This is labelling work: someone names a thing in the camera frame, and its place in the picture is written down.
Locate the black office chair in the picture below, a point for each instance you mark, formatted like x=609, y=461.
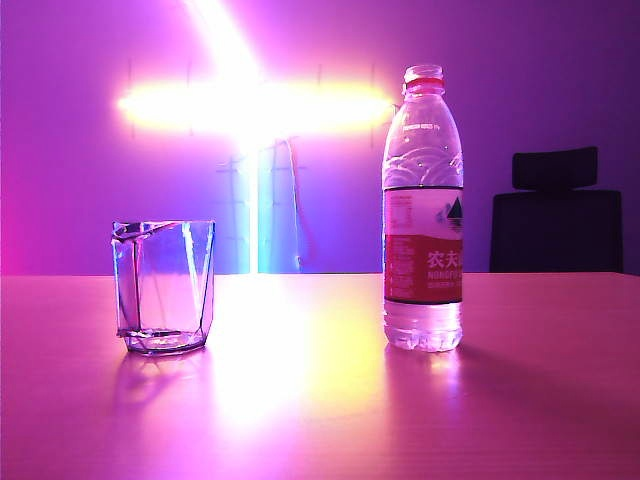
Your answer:
x=555, y=230

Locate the cyan white light tube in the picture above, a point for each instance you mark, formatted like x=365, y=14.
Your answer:
x=252, y=210

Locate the long bright yellow light bar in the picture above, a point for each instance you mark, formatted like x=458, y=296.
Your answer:
x=250, y=107

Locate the clear faceted glass mug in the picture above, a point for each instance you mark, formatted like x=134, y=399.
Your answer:
x=165, y=280

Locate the clear red-label water bottle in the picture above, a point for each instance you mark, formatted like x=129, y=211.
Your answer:
x=425, y=280

